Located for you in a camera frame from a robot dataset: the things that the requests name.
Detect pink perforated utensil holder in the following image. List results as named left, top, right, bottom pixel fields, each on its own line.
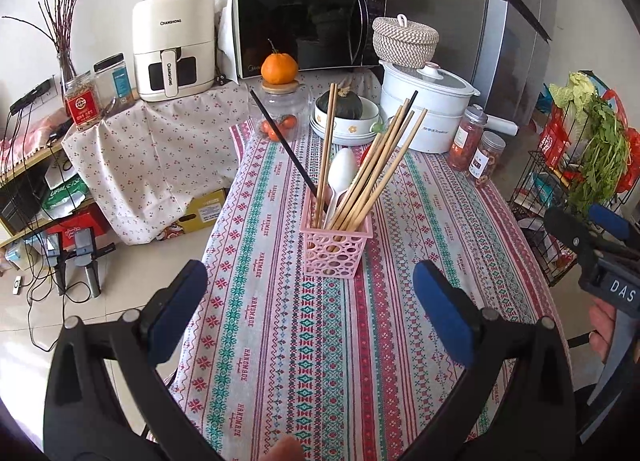
left=299, top=188, right=373, bottom=280

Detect woven white lidded basket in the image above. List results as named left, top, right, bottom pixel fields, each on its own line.
left=372, top=14, right=439, bottom=69

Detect white electric cooking pot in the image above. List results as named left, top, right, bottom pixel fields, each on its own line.
left=380, top=60, right=485, bottom=154

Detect black chopstick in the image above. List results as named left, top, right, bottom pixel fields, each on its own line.
left=405, top=90, right=419, bottom=112
left=250, top=88, right=318, bottom=195

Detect white floral ceramic bowl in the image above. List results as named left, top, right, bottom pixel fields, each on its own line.
left=332, top=97, right=386, bottom=147

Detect jar of dried fruit rings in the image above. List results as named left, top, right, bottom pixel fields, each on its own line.
left=468, top=132, right=506, bottom=187

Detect red label glass jar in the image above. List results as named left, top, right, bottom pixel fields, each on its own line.
left=64, top=71, right=101, bottom=130

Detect yellow cardboard box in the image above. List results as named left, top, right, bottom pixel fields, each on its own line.
left=156, top=188, right=228, bottom=241

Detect person's left hand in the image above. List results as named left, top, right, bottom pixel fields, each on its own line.
left=259, top=435, right=305, bottom=461

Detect orange tangerine on jar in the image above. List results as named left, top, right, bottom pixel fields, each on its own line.
left=260, top=40, right=298, bottom=85

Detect blue label clear container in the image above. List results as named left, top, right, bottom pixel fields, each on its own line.
left=93, top=52, right=136, bottom=117

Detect bamboo chopstick bundle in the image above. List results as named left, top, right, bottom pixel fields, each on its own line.
left=329, top=102, right=413, bottom=231

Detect long bamboo chopstick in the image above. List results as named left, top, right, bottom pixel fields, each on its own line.
left=314, top=83, right=338, bottom=228

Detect green leafy vegetables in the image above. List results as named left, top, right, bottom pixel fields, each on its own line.
left=548, top=71, right=639, bottom=217

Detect black wire rack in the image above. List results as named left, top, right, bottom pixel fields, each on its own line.
left=509, top=112, right=632, bottom=285

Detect white air fryer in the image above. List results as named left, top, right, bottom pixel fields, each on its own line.
left=131, top=0, right=216, bottom=102

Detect glass jar with tangerines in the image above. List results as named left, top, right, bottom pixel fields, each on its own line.
left=256, top=80, right=312, bottom=142

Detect dark green squash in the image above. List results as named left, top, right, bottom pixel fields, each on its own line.
left=316, top=86, right=363, bottom=120

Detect jar of red dried berries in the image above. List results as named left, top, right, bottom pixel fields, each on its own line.
left=448, top=104, right=488, bottom=172

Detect grey refrigerator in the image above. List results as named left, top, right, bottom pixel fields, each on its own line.
left=387, top=0, right=557, bottom=125

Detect black microwave oven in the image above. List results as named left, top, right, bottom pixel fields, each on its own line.
left=217, top=0, right=386, bottom=82

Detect white plastic spoon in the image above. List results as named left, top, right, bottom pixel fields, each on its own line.
left=323, top=148, right=358, bottom=229

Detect dried twig branches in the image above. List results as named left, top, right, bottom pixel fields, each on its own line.
left=2, top=0, right=78, bottom=87

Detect person's right hand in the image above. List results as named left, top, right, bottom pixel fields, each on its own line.
left=588, top=296, right=616, bottom=363

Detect floral white cloth cover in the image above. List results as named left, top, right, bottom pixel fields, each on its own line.
left=62, top=80, right=264, bottom=245

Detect patterned handmade tablecloth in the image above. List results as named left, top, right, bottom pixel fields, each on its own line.
left=170, top=123, right=556, bottom=460

